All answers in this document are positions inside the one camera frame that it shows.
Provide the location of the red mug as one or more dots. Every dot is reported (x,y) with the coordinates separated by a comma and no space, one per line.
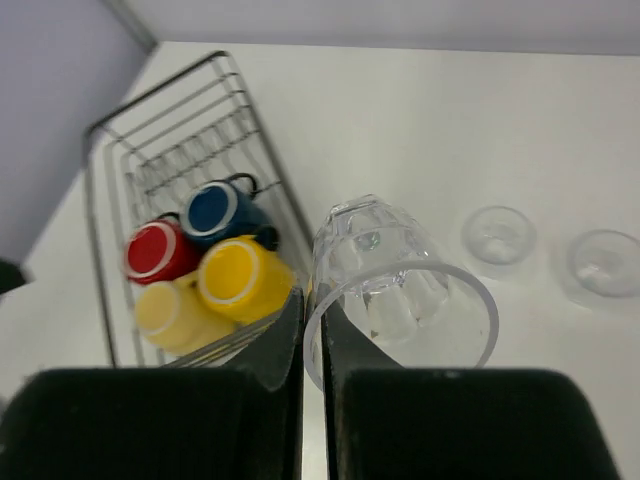
(159,250)

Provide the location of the wire dish rack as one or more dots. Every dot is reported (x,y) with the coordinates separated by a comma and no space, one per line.
(192,150)

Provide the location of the clear glass cup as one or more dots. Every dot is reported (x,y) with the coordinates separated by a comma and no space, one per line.
(377,268)
(499,242)
(599,268)

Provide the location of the pale yellow mug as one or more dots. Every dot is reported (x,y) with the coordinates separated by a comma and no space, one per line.
(172,316)

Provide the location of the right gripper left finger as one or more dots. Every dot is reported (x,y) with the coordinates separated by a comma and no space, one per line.
(239,420)

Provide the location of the blue mug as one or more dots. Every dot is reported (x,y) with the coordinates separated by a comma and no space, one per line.
(225,208)

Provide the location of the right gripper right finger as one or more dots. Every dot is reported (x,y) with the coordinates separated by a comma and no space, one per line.
(385,421)

